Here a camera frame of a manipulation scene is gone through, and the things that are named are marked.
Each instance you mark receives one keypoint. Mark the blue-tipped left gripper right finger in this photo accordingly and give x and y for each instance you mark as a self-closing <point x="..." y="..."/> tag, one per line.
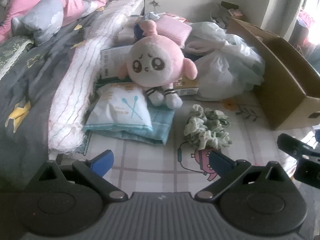
<point x="228" y="169"/>

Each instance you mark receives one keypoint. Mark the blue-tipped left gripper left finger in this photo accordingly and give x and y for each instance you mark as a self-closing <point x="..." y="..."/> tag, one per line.
<point x="95" y="168"/>

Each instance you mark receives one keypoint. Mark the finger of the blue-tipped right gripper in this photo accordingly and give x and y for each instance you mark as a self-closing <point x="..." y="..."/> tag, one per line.
<point x="295" y="148"/>

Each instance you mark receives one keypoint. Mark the teal checked cloth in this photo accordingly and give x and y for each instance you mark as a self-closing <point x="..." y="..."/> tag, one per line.
<point x="161" y="119"/>

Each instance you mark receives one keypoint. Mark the pink round plush doll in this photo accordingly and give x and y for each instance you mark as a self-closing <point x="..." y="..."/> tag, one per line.
<point x="155" y="63"/>

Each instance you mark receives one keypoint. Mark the pink padded pouch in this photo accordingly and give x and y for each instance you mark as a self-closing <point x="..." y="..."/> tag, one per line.
<point x="173" y="29"/>

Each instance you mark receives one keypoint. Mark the white blue product box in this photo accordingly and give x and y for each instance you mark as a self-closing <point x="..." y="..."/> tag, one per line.
<point x="112" y="59"/>

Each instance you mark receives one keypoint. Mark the green white scrunchie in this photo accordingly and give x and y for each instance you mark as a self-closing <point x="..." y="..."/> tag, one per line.
<point x="207" y="128"/>

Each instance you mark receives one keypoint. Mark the brown cardboard box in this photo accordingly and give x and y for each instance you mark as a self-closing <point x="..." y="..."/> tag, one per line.
<point x="289" y="94"/>

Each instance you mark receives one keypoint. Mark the yellow flat box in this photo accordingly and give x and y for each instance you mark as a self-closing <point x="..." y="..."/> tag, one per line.
<point x="185" y="86"/>

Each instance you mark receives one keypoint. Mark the white plastic bag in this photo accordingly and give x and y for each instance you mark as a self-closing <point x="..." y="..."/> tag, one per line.
<point x="227" y="66"/>

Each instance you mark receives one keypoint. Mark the dark grey bed sheet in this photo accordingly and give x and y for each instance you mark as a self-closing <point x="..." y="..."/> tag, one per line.
<point x="45" y="95"/>

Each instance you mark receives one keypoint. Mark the green patterned pillow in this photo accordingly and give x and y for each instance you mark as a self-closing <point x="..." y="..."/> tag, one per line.
<point x="11" y="50"/>

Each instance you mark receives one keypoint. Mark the cardboard boxes in corner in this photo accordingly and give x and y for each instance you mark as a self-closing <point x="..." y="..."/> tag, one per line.
<point x="224" y="11"/>

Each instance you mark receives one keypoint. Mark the pink grey duvet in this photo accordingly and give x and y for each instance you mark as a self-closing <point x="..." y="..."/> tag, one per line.
<point x="43" y="18"/>

